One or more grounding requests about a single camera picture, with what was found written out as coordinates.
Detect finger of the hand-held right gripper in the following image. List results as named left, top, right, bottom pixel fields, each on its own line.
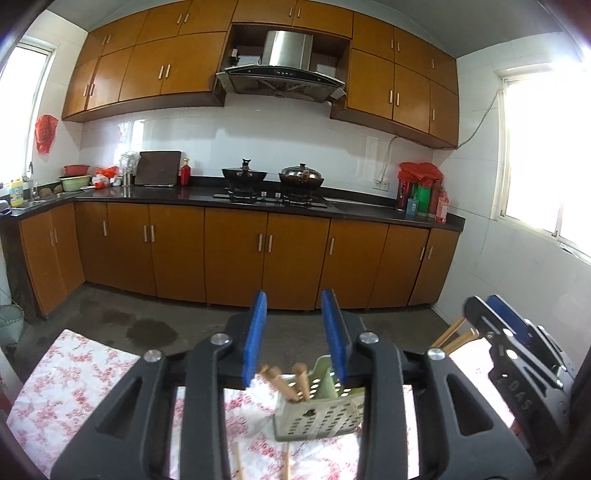
left=464, top=296, right=562, bottom=393
left=486, top=294, right=574, bottom=375

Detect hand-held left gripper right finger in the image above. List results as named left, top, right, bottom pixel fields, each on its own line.
left=320, top=289, right=539, bottom=480

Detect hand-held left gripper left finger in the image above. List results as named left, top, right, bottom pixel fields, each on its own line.
left=50, top=290, right=269, bottom=480

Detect wooden chopstick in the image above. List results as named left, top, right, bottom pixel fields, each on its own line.
left=445, top=328, right=481, bottom=356
left=431, top=318, right=464, bottom=350

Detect group of wooden chopsticks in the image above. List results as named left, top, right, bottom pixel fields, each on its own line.
left=233, top=362, right=310, bottom=480

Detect green perforated chopstick holder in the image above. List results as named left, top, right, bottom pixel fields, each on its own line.
left=272, top=355, right=366, bottom=442

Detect wooden lower kitchen cabinets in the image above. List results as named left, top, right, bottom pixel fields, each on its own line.
left=18, top=200, right=462, bottom=317

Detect wooden kitchen cabinets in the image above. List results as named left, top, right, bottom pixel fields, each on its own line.
left=18, top=200, right=462, bottom=317
left=61, top=0, right=461, bottom=150

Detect red square bottle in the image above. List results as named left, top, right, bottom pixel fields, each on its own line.
left=433, top=186, right=450, bottom=225

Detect black kitchen countertop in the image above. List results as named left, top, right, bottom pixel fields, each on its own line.
left=0, top=174, right=467, bottom=232

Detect gas stove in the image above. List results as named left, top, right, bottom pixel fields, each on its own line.
left=213, top=189, right=330, bottom=209

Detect dark red thermos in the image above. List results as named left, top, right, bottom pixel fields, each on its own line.
left=396, top=179, right=414, bottom=211

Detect black wok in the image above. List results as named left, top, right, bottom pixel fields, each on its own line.
left=221, top=157, right=269, bottom=193

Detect large bright window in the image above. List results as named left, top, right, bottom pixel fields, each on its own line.
left=493, top=59, right=591, bottom=265

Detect wok with steel lid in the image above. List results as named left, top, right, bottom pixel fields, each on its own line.
left=278, top=162, right=325, bottom=190

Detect dark cutting board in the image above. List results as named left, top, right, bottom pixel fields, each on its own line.
left=133, top=150, right=182, bottom=188

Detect floral tablecloth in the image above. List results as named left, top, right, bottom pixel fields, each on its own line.
left=8, top=328, right=525, bottom=480

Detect clear plastic bag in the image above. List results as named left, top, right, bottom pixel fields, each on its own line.
left=119, top=151, right=141, bottom=186

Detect red and white plastic bag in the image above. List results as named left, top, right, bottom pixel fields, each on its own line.
left=91, top=165, right=120, bottom=188

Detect green basin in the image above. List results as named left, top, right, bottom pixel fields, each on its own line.
left=59, top=174, right=92, bottom=193

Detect green woven basket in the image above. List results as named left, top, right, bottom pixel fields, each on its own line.
left=0, top=304, right=25, bottom=345

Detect wooden upper kitchen cabinets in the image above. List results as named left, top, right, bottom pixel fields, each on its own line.
left=61, top=0, right=461, bottom=150

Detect steel range hood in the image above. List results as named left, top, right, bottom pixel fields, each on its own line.
left=215, top=30, right=347, bottom=103

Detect red hanging plastic bag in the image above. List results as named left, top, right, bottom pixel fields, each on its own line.
left=35, top=114, right=60, bottom=155

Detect narrow kitchen window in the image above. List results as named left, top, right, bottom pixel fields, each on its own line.
left=0, top=40, right=59, bottom=186

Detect thin wall cable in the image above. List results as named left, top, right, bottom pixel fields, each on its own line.
left=457, top=89, right=504, bottom=149

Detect white socket cable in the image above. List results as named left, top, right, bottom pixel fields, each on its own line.
left=380, top=135, right=400, bottom=181

